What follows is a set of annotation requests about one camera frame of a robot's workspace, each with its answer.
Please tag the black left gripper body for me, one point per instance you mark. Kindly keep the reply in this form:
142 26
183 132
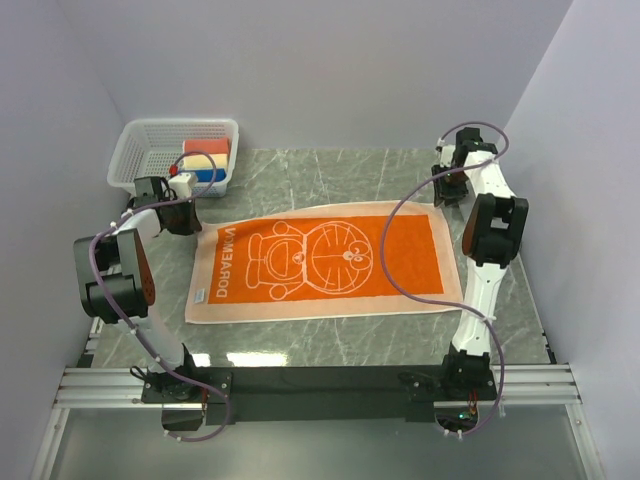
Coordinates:
173 197

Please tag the cream rolled towel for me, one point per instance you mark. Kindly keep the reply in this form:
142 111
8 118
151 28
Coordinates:
205 161

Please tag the red rolled towel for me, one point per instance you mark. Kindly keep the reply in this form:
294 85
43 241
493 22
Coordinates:
210 146

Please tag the blue rolled towel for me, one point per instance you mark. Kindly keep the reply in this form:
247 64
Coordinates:
208 175

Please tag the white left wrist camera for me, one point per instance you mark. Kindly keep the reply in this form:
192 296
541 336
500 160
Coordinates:
182 182

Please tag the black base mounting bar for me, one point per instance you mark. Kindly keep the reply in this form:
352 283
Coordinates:
260 394

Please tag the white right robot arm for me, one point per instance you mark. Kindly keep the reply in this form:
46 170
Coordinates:
469 168

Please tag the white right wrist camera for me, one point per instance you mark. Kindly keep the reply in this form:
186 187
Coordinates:
445 152

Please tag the orange cartoon towel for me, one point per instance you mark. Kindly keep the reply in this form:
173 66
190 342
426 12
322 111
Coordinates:
339 260

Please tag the white plastic basket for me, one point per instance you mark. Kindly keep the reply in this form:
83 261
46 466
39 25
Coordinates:
148 147

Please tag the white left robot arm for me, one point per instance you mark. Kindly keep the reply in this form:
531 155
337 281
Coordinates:
116 284

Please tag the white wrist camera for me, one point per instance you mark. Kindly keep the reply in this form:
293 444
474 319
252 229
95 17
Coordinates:
182 182
445 152

